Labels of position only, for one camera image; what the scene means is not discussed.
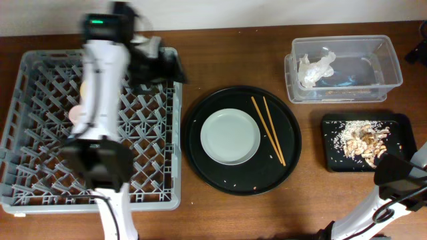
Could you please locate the yellow bowl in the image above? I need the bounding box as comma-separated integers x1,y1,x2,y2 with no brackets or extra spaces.
79,81,87,99

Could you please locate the grey plate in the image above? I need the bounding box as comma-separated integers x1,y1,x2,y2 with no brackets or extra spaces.
200,109,261,165

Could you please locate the white napkin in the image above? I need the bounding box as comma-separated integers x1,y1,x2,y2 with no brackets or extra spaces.
298,51,336,88

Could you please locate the food scraps and rice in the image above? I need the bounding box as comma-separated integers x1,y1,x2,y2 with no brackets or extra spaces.
332,120,391,169

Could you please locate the gold foil wrapper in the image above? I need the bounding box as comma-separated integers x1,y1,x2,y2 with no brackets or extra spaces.
326,89,372,97

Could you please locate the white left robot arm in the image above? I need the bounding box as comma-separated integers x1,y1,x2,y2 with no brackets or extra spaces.
59,1,187,239

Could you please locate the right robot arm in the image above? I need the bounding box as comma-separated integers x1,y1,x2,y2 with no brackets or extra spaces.
314,145,426,240

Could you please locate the grey dishwasher rack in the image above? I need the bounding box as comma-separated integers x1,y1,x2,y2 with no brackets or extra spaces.
1,50,182,214

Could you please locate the pink cup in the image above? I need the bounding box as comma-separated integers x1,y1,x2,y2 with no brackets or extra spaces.
68,105,84,125

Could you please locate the wooden chopstick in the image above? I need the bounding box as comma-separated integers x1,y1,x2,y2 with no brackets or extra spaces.
251,96,283,166
263,97,286,167

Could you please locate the round black serving tray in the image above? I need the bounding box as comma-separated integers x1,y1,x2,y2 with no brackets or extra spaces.
183,86,302,196

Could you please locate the clear plastic bin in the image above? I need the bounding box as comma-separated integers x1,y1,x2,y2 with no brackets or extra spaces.
284,35,403,103

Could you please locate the black rectangular tray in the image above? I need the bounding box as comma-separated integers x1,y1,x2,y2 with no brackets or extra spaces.
321,112,417,172

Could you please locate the black cable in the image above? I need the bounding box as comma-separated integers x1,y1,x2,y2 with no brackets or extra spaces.
343,193,427,239

